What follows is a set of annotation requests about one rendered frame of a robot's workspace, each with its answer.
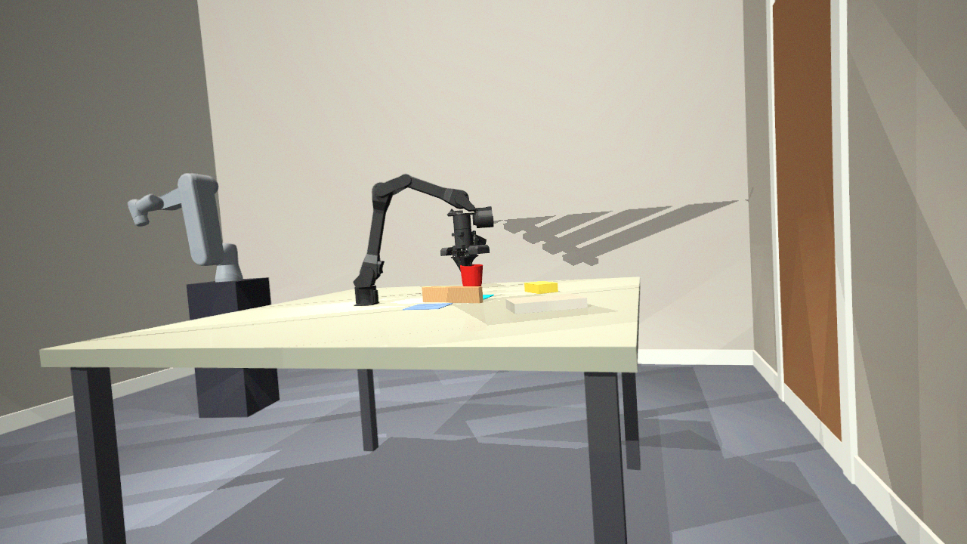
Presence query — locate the cream flat rectangular block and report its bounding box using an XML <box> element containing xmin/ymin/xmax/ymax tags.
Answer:
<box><xmin>505</xmin><ymin>293</ymin><xmax>588</xmax><ymax>314</ymax></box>

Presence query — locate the yellow rectangular block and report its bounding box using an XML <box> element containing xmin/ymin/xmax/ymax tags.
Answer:
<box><xmin>524</xmin><ymin>281</ymin><xmax>558</xmax><ymax>294</ymax></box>

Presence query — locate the red cup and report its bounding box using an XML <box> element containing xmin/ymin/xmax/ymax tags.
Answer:
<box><xmin>460</xmin><ymin>264</ymin><xmax>483</xmax><ymax>286</ymax></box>

